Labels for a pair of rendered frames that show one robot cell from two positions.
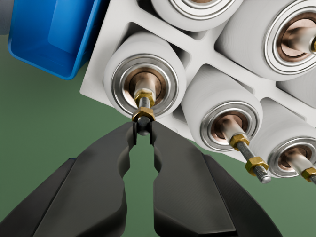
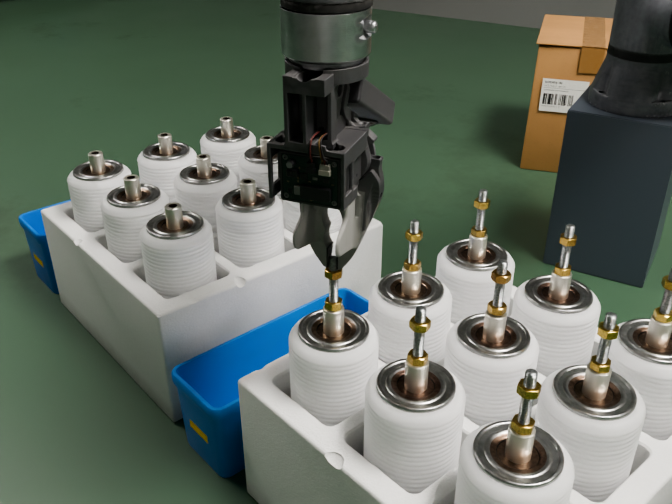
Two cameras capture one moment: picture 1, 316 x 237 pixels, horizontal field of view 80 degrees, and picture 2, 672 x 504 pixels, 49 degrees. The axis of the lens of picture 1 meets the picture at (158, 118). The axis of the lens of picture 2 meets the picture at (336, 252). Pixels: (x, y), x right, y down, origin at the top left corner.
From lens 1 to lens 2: 0.74 m
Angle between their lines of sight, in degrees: 88
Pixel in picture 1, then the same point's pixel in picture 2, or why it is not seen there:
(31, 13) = (220, 372)
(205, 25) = (405, 312)
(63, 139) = not seen: outside the picture
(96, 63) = (280, 362)
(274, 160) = (483, 445)
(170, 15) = (378, 302)
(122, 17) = not seen: hidden behind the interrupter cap
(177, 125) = (346, 453)
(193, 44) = not seen: hidden behind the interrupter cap
